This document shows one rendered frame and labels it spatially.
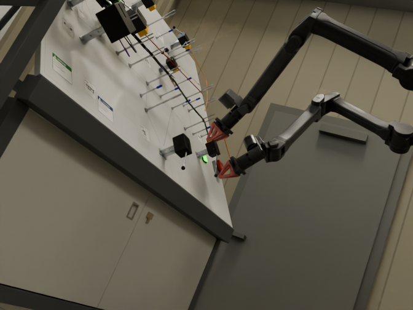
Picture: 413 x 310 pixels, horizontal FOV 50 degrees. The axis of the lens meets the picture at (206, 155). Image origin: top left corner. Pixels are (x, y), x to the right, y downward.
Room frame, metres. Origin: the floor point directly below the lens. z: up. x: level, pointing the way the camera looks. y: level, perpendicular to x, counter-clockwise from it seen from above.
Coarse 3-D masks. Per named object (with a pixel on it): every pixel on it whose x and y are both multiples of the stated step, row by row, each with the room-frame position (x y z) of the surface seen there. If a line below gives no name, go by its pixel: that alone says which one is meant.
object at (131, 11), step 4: (128, 8) 1.35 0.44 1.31; (132, 8) 1.37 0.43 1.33; (136, 8) 1.36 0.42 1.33; (128, 12) 1.37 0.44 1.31; (132, 12) 1.36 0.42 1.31; (136, 12) 1.35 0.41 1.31; (140, 12) 1.38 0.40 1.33; (132, 16) 1.36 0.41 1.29; (140, 16) 1.37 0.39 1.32; (132, 20) 1.37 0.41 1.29; (136, 20) 1.37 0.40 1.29; (140, 20) 1.37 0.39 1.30; (144, 20) 1.40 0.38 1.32; (136, 24) 1.38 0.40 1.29; (140, 24) 1.38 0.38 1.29; (144, 24) 1.39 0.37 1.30; (136, 28) 1.39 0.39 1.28; (140, 28) 1.39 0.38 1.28; (144, 28) 1.39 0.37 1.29; (136, 32) 1.41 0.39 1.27
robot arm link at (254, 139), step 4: (248, 136) 1.75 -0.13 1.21; (252, 136) 1.74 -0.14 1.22; (256, 136) 1.76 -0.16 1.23; (244, 140) 1.76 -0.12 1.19; (248, 140) 1.73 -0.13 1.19; (252, 140) 1.73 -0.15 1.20; (256, 140) 1.73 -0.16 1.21; (260, 140) 1.74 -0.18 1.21; (272, 140) 1.68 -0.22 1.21; (276, 140) 1.68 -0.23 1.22; (244, 144) 1.77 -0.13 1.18; (248, 144) 1.73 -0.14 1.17; (252, 144) 1.72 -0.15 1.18; (264, 144) 1.69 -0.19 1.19; (268, 144) 1.68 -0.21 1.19; (272, 144) 1.67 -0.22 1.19; (276, 144) 1.66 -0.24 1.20; (248, 148) 1.74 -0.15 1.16; (264, 148) 1.70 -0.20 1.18; (268, 148) 1.67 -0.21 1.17; (268, 160) 1.73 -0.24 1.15
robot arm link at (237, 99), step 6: (228, 90) 1.69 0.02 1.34; (222, 96) 1.70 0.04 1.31; (228, 96) 1.69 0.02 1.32; (234, 96) 1.69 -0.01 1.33; (240, 96) 1.71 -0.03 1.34; (222, 102) 1.72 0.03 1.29; (228, 102) 1.71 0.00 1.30; (234, 102) 1.69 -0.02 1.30; (240, 102) 1.70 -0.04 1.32; (228, 108) 1.73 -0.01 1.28; (240, 108) 1.67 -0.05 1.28; (246, 108) 1.65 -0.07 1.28
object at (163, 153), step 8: (176, 136) 1.45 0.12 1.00; (184, 136) 1.43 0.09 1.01; (176, 144) 1.44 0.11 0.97; (184, 144) 1.42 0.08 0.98; (160, 152) 1.47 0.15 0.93; (168, 152) 1.46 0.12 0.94; (176, 152) 1.43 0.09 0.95; (184, 152) 1.44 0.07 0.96; (184, 160) 1.43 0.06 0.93; (184, 168) 1.42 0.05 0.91
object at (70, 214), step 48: (48, 144) 1.11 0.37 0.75; (0, 192) 1.07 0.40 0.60; (48, 192) 1.17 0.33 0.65; (96, 192) 1.30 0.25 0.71; (144, 192) 1.46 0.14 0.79; (0, 240) 1.12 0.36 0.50; (48, 240) 1.23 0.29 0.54; (96, 240) 1.37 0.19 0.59; (48, 288) 1.30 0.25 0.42; (96, 288) 1.45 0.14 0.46
